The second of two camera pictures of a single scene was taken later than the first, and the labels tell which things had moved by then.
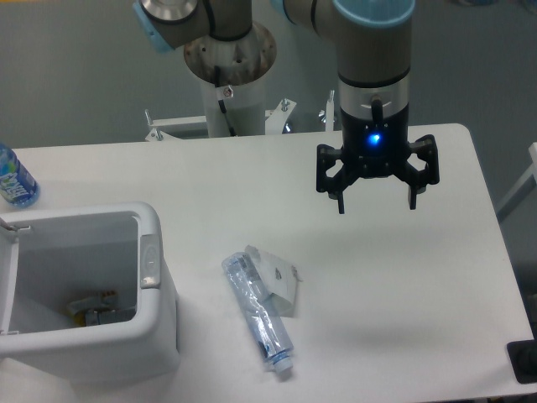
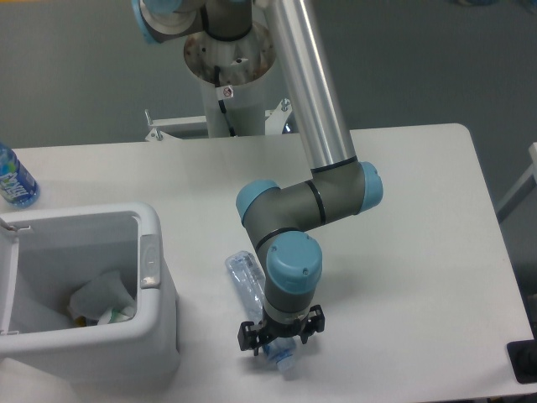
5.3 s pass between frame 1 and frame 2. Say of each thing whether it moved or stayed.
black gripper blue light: moved
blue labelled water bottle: stayed
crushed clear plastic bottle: stayed
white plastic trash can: stayed
